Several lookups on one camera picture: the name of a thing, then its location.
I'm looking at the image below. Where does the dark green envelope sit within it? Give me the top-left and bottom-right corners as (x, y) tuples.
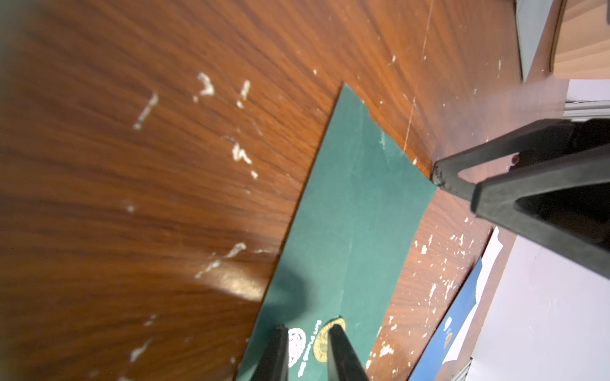
(237, 86), (436, 380)

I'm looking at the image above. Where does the navy blue envelope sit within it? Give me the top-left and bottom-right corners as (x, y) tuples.
(409, 260), (482, 380)

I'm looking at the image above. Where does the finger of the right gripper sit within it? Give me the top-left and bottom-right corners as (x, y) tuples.
(431, 118), (609, 201)
(471, 145), (609, 278)

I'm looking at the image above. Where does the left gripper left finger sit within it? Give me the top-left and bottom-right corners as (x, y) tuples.
(251, 325), (289, 381)

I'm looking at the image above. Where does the mint green envelope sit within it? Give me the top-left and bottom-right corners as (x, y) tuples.
(515, 0), (554, 83)

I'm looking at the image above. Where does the cream yellow envelope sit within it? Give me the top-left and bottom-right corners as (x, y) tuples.
(442, 227), (504, 364)

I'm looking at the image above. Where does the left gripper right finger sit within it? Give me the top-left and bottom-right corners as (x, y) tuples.
(327, 325), (369, 381)

